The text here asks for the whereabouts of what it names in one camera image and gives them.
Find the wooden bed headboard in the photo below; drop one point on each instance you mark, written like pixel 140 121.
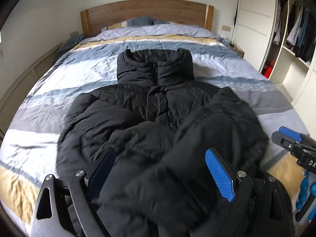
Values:
pixel 176 11

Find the gloved blue right hand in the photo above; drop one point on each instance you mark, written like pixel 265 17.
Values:
pixel 305 204

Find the white open wardrobe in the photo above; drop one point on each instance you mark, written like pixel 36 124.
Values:
pixel 253 33

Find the black puffer jacket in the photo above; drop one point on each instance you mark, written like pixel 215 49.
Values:
pixel 160 121

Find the striped pillow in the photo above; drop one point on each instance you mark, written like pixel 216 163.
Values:
pixel 136 22

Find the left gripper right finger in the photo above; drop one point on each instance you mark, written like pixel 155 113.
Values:
pixel 226 181

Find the dark teal blanket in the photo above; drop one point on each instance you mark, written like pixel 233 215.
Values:
pixel 69 44

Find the red object in wardrobe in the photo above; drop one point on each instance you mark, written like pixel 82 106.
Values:
pixel 267 69

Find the hanging clothes in wardrobe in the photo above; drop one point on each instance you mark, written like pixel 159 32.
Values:
pixel 298 25

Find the wall socket plate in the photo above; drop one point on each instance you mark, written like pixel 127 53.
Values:
pixel 226 28

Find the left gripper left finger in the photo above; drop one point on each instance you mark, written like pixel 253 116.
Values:
pixel 98 171

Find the striped blue yellow duvet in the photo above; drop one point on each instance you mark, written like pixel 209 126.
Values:
pixel 29 148

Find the wooden nightstand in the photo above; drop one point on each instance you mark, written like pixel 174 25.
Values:
pixel 236 49

